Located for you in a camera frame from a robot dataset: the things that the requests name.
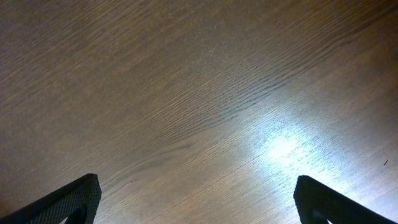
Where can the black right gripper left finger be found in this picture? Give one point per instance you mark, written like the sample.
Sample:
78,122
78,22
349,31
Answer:
76,202

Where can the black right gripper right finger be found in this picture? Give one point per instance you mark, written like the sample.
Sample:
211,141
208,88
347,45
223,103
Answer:
318,204

